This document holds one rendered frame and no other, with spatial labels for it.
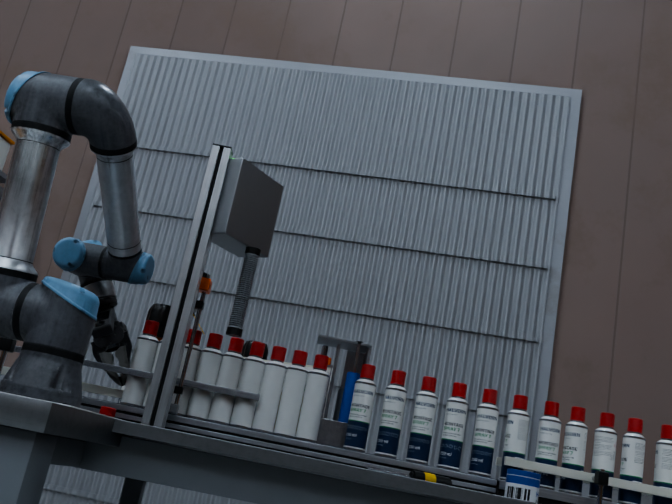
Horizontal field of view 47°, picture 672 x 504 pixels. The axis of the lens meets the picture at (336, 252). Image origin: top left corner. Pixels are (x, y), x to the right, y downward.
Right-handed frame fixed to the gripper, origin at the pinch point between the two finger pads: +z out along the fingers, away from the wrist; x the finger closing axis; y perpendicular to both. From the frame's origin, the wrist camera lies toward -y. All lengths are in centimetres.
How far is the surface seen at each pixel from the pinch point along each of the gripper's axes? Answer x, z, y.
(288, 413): -34.9, 19.8, -2.4
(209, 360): -21.0, 2.3, -2.3
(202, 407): -16.5, 12.2, -2.1
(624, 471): -106, 57, -2
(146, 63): -22, -263, 315
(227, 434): -20.3, 20.0, -4.7
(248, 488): -24, 32, -61
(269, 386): -32.6, 12.5, -2.3
